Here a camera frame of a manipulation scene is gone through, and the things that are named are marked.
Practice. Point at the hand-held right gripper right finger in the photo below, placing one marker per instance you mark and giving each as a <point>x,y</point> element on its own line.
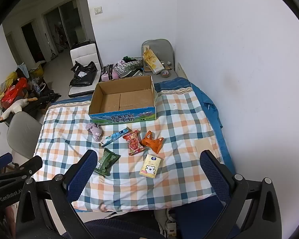
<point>214,176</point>

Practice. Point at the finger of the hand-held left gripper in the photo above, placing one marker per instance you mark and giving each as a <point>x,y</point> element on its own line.
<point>30,166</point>
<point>1,159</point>

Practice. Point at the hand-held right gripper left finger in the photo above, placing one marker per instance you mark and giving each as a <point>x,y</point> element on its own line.
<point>82,173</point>

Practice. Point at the person's left hand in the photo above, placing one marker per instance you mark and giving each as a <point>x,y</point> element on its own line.
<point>9,215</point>

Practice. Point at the green snack packet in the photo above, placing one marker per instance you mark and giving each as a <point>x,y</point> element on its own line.
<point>106,162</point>

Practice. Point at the grey plastic chair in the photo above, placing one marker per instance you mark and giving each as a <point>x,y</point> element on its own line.
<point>22,132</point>

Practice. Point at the pink crumpled sock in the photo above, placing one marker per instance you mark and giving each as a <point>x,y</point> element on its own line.
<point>94,130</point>

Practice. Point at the blue long snack packet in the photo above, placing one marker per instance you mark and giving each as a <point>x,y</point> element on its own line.
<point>115,137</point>

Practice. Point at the checked blanket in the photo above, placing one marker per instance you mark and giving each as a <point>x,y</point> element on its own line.
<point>179,139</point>

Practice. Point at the white goose plush toy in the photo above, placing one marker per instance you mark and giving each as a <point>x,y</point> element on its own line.
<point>17,105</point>

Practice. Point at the red snack packet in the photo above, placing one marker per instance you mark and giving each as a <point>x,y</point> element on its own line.
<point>134,143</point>

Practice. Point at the yellow tissue pack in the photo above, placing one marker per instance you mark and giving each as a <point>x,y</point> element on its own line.
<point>150,166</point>

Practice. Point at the person's dark trouser leg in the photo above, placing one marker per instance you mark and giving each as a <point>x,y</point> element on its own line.
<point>114,230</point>

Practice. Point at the red plastic bag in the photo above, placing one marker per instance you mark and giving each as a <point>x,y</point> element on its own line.
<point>13,92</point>

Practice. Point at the yellow plastic bag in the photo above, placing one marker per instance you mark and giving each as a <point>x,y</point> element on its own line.
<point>3,89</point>

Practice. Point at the orange snack packet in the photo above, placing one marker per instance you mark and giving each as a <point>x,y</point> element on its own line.
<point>152,142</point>

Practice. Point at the printed cardboard box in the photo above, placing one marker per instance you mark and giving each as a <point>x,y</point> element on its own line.
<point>120,102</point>

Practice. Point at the black plastic bag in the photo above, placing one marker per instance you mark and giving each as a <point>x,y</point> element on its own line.
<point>83,73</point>

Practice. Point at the pink suitcase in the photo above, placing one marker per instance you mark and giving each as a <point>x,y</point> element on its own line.
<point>108,73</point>

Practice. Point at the tape roll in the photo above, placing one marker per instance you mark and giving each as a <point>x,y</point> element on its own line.
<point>166,74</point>

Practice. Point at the black white patterned bag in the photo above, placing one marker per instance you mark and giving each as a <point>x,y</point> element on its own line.
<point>127,66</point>

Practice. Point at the white lounge chair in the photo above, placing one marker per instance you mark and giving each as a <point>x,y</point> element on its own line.
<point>83,51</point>

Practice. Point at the yellow snack bag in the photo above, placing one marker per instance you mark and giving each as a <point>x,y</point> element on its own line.
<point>153,61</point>

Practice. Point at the grey padded chair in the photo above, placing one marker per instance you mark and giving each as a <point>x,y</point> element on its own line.
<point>162,48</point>

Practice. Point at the glass sliding door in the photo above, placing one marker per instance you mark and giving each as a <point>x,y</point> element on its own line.
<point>64,22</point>

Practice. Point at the white light switch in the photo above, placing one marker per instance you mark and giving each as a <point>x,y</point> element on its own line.
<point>98,10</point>

